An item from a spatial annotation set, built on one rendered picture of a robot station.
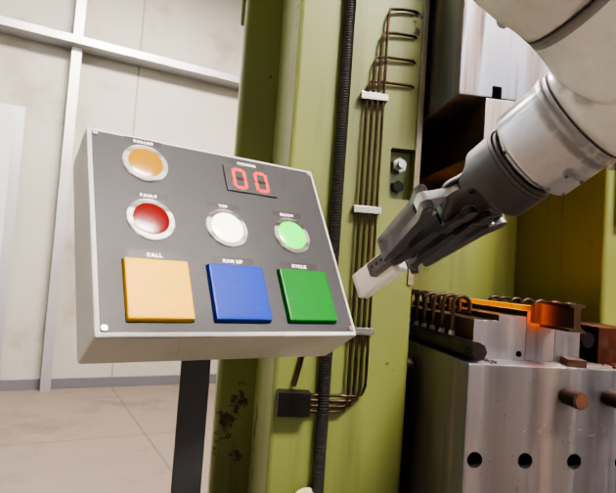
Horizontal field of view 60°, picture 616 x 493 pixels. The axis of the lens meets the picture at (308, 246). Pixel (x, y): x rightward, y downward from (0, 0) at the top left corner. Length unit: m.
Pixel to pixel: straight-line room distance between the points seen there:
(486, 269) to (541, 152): 1.06
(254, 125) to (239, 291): 0.89
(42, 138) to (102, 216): 4.13
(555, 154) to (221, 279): 0.39
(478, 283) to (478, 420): 0.64
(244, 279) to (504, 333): 0.50
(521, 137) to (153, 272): 0.40
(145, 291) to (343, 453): 0.60
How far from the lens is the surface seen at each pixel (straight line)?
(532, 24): 0.43
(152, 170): 0.71
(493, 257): 1.52
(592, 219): 1.31
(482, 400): 0.92
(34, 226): 4.69
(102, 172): 0.69
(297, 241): 0.75
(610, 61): 0.43
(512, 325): 1.00
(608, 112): 0.45
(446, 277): 1.46
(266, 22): 1.59
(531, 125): 0.47
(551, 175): 0.47
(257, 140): 1.48
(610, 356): 1.11
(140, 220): 0.66
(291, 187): 0.81
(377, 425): 1.08
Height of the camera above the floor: 1.04
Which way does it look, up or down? 3 degrees up
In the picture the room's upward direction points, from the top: 4 degrees clockwise
